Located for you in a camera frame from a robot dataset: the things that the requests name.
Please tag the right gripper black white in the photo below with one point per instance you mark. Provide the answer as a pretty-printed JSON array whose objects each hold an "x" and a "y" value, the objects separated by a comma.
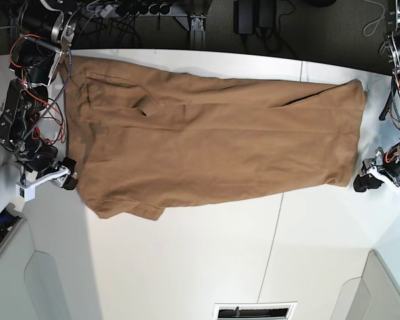
[{"x": 43, "y": 161}]

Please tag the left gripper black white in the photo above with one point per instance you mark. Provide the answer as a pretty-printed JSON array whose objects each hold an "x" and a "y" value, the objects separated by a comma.
[{"x": 383, "y": 168}]

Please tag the brown t-shirt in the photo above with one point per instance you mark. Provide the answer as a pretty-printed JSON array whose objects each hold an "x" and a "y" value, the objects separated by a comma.
[{"x": 145, "y": 139}]

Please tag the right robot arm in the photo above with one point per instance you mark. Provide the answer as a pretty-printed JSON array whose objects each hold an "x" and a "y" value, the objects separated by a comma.
[{"x": 47, "y": 30}]

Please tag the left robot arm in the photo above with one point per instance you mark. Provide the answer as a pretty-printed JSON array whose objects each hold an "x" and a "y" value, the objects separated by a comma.
[{"x": 391, "y": 45}]

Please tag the grey left chair back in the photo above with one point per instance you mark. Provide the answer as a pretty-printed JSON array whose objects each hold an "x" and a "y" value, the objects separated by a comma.
[{"x": 30, "y": 285}]

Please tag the grey chair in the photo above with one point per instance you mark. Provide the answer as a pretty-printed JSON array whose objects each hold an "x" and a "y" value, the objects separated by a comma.
[
  {"x": 30, "y": 285},
  {"x": 373, "y": 295}
]

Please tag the grey right chair back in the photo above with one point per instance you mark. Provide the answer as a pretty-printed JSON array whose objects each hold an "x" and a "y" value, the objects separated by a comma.
[{"x": 373, "y": 295}]

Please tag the white power strip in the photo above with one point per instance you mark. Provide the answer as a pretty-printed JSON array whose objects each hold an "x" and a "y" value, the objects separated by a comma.
[{"x": 104, "y": 11}]

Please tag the black power adapter right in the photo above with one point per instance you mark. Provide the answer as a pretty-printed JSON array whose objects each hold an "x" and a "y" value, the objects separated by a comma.
[{"x": 267, "y": 10}]

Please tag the black power adapter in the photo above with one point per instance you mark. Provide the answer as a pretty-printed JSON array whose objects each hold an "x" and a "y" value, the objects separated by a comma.
[
  {"x": 243, "y": 16},
  {"x": 267, "y": 10}
]

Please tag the aluminium table leg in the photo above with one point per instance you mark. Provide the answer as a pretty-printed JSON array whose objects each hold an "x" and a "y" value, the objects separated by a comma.
[{"x": 195, "y": 26}]

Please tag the black power adapter left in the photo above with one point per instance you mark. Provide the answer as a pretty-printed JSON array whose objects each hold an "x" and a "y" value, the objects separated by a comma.
[{"x": 243, "y": 16}]

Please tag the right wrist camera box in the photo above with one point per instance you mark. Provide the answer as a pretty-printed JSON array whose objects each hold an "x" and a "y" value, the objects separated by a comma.
[{"x": 26, "y": 193}]

